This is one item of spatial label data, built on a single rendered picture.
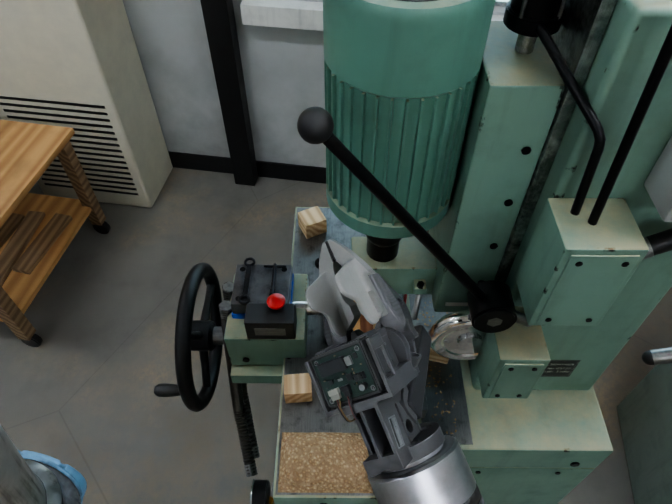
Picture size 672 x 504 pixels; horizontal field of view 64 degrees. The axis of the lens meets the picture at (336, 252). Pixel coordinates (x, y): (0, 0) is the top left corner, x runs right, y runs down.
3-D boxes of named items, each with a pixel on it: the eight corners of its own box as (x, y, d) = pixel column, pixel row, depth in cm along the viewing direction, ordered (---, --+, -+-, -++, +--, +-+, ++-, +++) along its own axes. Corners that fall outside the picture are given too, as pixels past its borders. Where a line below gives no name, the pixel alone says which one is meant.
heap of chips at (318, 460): (282, 432, 85) (280, 422, 82) (370, 433, 85) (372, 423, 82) (277, 492, 79) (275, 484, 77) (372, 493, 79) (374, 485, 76)
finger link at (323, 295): (302, 245, 49) (341, 339, 48) (333, 240, 55) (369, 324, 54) (277, 258, 51) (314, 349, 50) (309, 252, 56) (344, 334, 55)
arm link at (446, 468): (486, 468, 51) (400, 486, 56) (465, 419, 52) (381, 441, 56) (460, 518, 43) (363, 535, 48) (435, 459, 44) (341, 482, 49)
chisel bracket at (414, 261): (349, 267, 96) (350, 235, 89) (428, 268, 96) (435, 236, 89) (350, 301, 91) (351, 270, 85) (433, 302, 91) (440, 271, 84)
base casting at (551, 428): (298, 277, 129) (296, 252, 122) (539, 278, 129) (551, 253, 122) (286, 468, 100) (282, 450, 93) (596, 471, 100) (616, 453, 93)
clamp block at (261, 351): (240, 299, 105) (234, 270, 98) (310, 299, 105) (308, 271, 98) (230, 367, 96) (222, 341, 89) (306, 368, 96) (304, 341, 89)
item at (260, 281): (238, 276, 98) (234, 257, 93) (299, 277, 98) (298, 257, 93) (229, 339, 89) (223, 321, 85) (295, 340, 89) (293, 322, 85)
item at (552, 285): (514, 276, 74) (547, 196, 62) (580, 276, 74) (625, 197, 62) (528, 329, 68) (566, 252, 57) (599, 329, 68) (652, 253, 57)
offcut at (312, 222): (298, 225, 114) (297, 212, 111) (318, 218, 115) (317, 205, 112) (306, 239, 111) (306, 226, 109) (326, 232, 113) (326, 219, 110)
